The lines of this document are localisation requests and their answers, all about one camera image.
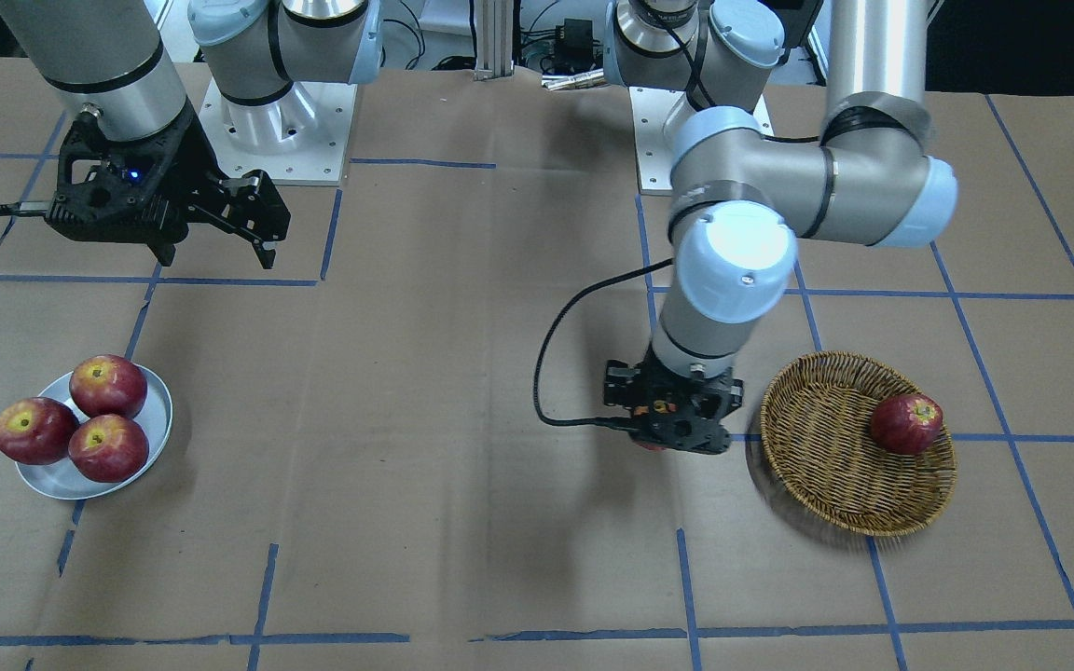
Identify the aluminium frame post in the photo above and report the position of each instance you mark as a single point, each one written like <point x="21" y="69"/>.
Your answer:
<point x="494" y="24"/>

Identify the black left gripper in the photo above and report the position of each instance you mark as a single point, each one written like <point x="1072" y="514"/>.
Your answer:
<point x="618" y="387"/>

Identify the woven wicker basket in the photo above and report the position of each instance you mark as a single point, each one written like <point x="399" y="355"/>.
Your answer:
<point x="814" y="422"/>

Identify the red apple on plate front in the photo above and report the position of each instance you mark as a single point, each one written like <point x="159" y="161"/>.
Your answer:
<point x="109" y="449"/>

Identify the red apple in basket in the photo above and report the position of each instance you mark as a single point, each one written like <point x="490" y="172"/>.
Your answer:
<point x="906" y="424"/>

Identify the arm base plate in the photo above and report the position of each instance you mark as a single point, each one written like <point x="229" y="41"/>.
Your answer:
<point x="300" y="140"/>
<point x="654" y="140"/>

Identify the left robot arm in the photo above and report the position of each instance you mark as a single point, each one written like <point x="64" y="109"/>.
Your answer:
<point x="741" y="201"/>

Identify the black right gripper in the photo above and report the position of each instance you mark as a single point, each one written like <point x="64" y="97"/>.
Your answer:
<point x="185" y="166"/>

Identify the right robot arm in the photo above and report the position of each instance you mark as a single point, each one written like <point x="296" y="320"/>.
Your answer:
<point x="110" y="54"/>

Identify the red apple on plate back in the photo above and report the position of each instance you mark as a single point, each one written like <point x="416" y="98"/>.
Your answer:
<point x="108" y="385"/>

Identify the light blue plate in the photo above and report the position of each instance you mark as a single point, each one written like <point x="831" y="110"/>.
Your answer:
<point x="62" y="481"/>

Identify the red apple on plate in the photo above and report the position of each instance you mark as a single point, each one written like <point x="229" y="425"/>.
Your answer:
<point x="108" y="385"/>
<point x="37" y="431"/>
<point x="109" y="449"/>

